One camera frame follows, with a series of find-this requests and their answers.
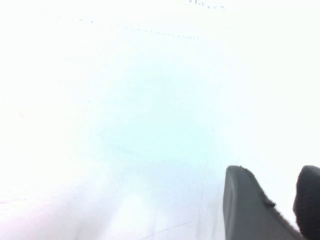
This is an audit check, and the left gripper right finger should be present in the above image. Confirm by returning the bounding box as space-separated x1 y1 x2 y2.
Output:
292 164 320 238

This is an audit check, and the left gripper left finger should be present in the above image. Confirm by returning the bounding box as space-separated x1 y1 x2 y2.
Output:
223 165 308 240

